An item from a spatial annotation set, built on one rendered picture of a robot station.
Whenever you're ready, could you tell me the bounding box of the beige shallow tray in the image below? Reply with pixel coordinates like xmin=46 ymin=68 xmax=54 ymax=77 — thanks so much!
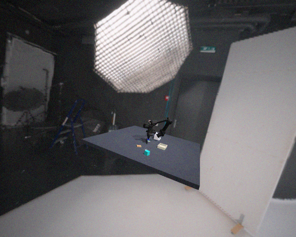
xmin=157 ymin=143 xmax=167 ymax=150

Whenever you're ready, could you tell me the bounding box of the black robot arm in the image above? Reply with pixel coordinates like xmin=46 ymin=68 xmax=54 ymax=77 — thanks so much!
xmin=143 ymin=117 xmax=172 ymax=138

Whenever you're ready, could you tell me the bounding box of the teal cube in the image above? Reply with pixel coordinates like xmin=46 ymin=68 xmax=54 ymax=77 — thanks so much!
xmin=144 ymin=150 xmax=150 ymax=156

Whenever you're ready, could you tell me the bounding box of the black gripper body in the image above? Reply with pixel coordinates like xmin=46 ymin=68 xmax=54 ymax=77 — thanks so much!
xmin=146 ymin=128 xmax=153 ymax=136

